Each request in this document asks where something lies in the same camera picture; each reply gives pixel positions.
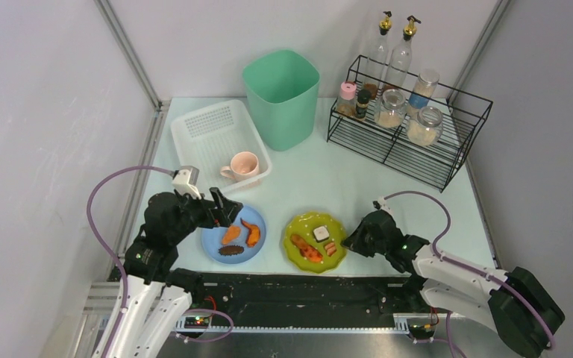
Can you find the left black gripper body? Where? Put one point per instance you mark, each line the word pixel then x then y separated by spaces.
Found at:
pixel 215 211

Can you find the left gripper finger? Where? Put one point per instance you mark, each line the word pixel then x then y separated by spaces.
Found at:
pixel 220 201
pixel 219 217

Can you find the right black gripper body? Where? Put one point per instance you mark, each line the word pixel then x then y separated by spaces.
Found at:
pixel 362 236

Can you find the blue round plate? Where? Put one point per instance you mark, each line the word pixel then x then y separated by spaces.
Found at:
pixel 211 238

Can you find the green scalloped plate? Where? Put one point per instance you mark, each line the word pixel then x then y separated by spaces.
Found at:
pixel 303 225

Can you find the pink ceramic mug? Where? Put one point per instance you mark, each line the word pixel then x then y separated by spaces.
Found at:
pixel 242 166

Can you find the white plastic perforated basket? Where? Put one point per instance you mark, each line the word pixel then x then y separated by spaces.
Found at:
pixel 208 138

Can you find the glass jar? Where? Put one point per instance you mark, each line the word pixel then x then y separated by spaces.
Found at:
pixel 426 127
pixel 391 109

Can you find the pink-lid spice shaker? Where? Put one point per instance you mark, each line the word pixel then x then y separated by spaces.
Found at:
pixel 345 103

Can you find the small black-lid spice jar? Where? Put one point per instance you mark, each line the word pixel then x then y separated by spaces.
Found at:
pixel 362 104

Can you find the green plastic waste bin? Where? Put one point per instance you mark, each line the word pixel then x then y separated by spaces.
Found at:
pixel 282 89

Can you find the clear bottle blue label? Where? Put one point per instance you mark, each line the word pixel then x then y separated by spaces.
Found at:
pixel 425 85

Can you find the glass oil bottle gold spout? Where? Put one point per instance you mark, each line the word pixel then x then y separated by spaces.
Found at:
pixel 377 53

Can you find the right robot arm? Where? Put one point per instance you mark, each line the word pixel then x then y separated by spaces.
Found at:
pixel 513 304

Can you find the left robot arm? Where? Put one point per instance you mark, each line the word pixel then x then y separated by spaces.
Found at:
pixel 152 295

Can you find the orange fried food piece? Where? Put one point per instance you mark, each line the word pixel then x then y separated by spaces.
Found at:
pixel 232 233

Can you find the pink bacon strips toy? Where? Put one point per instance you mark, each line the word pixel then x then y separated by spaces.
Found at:
pixel 330 249

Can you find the orange chicken wing toy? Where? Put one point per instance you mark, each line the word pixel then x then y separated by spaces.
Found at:
pixel 254 233

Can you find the dark brown sea cucumber toy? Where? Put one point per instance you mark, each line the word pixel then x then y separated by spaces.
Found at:
pixel 231 250

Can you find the black white sushi cube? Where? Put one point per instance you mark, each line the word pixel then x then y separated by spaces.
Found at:
pixel 321 234

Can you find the orange grilled fish toy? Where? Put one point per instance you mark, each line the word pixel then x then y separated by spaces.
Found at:
pixel 306 250

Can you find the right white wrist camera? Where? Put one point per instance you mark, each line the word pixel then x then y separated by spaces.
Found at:
pixel 380 204

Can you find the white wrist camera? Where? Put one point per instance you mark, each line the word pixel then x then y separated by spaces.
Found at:
pixel 184 181
pixel 380 204

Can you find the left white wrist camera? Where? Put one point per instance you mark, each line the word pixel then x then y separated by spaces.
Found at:
pixel 184 181

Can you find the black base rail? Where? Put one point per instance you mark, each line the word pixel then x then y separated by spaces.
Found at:
pixel 272 301

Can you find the black wire two-tier rack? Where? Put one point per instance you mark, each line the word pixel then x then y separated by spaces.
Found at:
pixel 464 114

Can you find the left aluminium frame post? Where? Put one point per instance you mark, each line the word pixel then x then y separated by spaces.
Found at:
pixel 123 41

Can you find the aluminium frame post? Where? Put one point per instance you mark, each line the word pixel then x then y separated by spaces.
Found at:
pixel 123 41
pixel 486 34

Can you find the right aluminium frame post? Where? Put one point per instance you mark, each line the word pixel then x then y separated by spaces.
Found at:
pixel 486 34

